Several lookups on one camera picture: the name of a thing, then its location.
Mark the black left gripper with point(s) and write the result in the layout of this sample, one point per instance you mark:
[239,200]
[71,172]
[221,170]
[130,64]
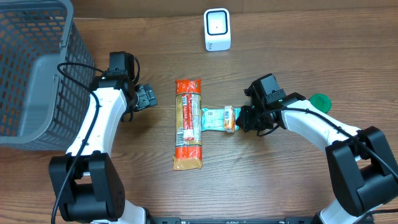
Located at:
[146,97]

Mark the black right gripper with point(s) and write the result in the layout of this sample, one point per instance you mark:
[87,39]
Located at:
[247,116]

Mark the orange tissue pack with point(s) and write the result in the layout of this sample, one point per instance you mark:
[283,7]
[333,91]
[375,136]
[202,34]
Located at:
[229,119]

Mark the teal tissue pack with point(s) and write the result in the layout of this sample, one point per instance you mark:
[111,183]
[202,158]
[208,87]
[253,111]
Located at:
[213,119]

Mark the green lid jar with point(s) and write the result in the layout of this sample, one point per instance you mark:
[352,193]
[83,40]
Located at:
[321,102]

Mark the orange pasta package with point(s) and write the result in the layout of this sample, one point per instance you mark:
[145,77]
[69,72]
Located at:
[188,126]

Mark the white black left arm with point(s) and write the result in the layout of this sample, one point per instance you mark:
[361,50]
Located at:
[87,186]

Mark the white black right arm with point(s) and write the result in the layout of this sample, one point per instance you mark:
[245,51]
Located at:
[362,167]

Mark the white barcode scanner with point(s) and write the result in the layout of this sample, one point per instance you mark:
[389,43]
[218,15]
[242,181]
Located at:
[217,29]

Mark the grey plastic basket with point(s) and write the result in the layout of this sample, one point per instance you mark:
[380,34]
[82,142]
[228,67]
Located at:
[45,69]

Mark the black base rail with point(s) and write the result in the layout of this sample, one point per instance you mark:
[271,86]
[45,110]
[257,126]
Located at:
[177,220]

